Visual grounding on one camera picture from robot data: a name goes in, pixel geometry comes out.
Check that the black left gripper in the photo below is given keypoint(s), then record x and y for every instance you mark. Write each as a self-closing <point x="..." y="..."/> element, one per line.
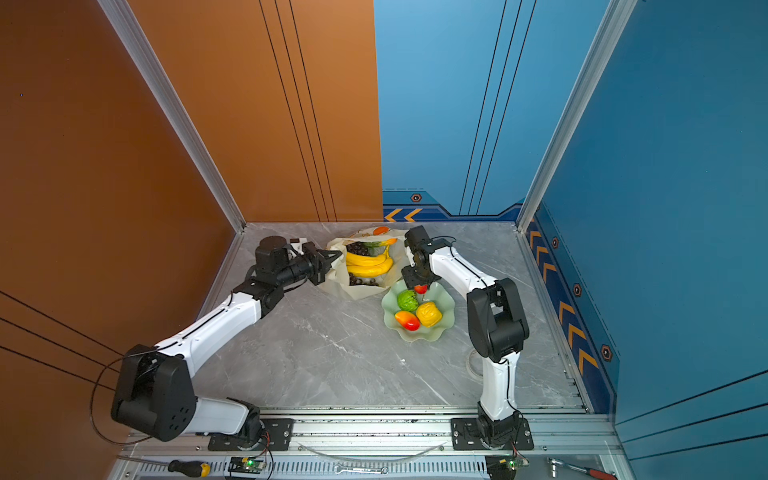
<point x="320" y="260"/>

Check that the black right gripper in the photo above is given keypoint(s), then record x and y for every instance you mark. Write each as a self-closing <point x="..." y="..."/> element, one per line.
<point x="407" y="274"/>

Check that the cream plastic bag orange print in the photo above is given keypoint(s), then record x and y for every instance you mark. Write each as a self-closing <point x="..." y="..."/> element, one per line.
<point x="337" y="279"/>

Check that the dark purple grape bunch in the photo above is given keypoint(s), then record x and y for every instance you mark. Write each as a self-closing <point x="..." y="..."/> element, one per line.
<point x="358" y="281"/>

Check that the yellow banana bunch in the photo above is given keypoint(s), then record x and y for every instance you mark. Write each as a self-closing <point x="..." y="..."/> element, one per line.
<point x="377" y="265"/>

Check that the yellow ridged starfruit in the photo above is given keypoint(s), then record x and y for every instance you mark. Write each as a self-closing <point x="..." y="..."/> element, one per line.
<point x="428" y="314"/>

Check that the green orange papaya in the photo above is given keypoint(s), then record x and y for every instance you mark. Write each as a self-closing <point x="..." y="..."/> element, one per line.
<point x="381" y="243"/>

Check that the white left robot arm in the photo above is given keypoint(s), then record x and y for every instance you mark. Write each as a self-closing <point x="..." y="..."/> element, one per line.
<point x="155" y="394"/>

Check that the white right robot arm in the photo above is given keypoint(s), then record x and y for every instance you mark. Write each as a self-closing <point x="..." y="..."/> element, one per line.
<point x="497" y="328"/>

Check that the light green fruit plate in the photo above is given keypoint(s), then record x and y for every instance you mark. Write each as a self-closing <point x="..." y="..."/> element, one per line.
<point x="436" y="293"/>

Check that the small red fruit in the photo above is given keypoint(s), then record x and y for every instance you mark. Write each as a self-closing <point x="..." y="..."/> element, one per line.
<point x="408" y="321"/>

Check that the small circuit board right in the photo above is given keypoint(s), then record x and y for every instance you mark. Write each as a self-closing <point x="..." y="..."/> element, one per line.
<point x="509" y="466"/>

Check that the green circuit board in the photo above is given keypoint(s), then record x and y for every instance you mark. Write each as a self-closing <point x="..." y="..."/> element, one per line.
<point x="246" y="466"/>

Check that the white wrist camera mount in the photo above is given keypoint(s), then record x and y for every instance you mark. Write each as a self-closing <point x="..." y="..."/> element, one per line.
<point x="299" y="243"/>

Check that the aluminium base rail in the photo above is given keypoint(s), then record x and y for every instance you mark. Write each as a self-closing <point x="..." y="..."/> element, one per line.
<point x="390" y="443"/>

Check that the aluminium corner post left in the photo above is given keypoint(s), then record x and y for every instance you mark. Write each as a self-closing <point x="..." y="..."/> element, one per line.
<point x="133" y="38"/>

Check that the aluminium corner post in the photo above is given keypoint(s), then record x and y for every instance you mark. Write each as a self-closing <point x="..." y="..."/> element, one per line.
<point x="610" y="30"/>
<point x="133" y="38"/>

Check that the yellow handled screwdriver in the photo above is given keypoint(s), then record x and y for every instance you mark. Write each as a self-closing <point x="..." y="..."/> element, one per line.
<point x="191" y="469"/>

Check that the red handled tool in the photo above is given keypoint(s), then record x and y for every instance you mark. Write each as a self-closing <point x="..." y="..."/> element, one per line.
<point x="555" y="465"/>

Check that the aluminium corner post right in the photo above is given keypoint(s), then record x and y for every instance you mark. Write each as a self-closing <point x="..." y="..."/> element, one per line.
<point x="610" y="30"/>

